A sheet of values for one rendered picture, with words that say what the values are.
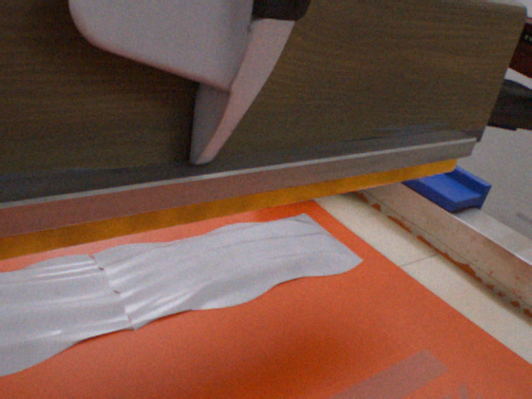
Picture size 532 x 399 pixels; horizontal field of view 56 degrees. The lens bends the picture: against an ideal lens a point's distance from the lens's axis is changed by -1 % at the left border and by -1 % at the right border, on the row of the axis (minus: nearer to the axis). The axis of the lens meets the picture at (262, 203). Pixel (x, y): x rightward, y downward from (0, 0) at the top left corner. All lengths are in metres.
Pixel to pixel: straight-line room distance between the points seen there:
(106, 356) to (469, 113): 0.22
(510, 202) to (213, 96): 2.24
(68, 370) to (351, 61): 0.19
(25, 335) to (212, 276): 0.11
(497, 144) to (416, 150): 2.13
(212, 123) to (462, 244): 0.29
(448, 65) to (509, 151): 2.09
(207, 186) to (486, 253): 0.28
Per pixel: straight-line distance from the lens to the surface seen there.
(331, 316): 0.32
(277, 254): 0.35
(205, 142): 0.16
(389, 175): 0.27
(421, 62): 0.24
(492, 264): 0.41
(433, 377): 0.31
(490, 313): 0.39
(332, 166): 0.20
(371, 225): 0.43
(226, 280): 0.31
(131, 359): 0.27
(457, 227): 0.42
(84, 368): 0.26
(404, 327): 0.33
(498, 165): 2.37
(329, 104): 0.20
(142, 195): 0.15
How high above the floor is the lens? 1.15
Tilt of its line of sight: 28 degrees down
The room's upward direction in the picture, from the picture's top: 14 degrees clockwise
